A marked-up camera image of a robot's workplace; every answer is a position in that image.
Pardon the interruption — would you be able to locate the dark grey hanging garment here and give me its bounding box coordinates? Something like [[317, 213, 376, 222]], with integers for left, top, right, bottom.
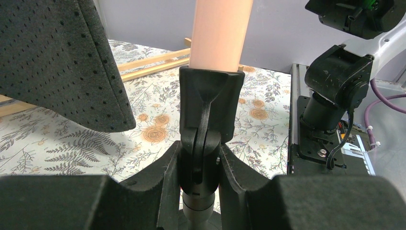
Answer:
[[0, 0, 136, 132]]

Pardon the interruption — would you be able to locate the black mic stand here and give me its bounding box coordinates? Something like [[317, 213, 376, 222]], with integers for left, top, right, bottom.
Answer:
[[178, 66, 245, 230]]

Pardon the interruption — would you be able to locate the wooden clothes rack frame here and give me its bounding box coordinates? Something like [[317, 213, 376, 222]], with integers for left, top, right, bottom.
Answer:
[[0, 37, 245, 117]]

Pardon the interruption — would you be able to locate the pink beige microphone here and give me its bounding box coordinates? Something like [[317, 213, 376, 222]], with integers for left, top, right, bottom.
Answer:
[[189, 0, 253, 72]]

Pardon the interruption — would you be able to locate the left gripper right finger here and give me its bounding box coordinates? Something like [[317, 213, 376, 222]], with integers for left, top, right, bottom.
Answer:
[[219, 145, 406, 230]]

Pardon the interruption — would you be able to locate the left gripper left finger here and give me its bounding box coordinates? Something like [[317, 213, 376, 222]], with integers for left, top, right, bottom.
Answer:
[[0, 141, 180, 230]]

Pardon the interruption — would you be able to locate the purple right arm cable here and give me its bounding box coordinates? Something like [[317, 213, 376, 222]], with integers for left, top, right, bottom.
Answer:
[[363, 78, 406, 150]]

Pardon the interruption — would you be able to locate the white perforated cable tray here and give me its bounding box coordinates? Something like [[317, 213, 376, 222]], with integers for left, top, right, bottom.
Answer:
[[341, 126, 376, 176]]

